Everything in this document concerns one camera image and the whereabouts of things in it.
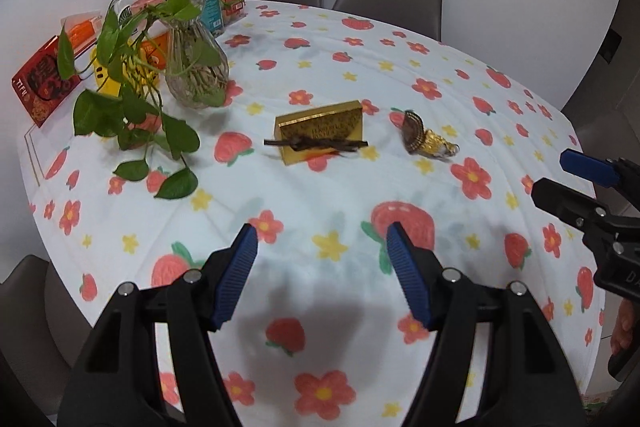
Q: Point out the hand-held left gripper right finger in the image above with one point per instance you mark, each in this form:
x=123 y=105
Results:
x=410 y=277

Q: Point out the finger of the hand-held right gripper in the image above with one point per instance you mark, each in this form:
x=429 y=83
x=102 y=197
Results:
x=587 y=166
x=570 y=204

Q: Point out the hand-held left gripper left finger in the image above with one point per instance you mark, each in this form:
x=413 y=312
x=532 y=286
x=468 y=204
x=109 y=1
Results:
x=237 y=277

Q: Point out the gold brown foil wrapper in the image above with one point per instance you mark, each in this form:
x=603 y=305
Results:
x=430 y=142

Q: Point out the gold box with brown ribbon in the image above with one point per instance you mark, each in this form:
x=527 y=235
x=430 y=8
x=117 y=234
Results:
x=325 y=122

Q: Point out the person's right hand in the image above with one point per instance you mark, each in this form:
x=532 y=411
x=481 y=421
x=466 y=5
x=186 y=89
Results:
x=625 y=327

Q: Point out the clear glass vase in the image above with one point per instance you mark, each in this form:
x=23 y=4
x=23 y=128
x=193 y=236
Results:
x=195 y=77

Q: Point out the glass vase with green plant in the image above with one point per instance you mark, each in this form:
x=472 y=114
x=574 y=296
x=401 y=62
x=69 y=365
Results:
x=120 y=107

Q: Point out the strawberry flower printed tablecloth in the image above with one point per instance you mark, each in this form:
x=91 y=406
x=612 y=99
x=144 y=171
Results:
x=350 y=72

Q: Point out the yellow plastic object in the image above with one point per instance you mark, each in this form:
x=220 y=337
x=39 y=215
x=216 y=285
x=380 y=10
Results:
x=106 y=77

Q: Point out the teal label packet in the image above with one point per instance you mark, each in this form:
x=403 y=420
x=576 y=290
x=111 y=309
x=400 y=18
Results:
x=210 y=9

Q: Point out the large red patterned box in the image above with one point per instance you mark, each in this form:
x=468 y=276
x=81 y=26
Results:
x=45 y=82

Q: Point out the flat orange box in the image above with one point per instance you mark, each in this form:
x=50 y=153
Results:
x=150 y=2

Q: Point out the orange white box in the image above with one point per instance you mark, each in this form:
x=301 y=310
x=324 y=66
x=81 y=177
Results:
x=82 y=29

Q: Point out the black wall socket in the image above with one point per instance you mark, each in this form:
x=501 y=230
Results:
x=611 y=46

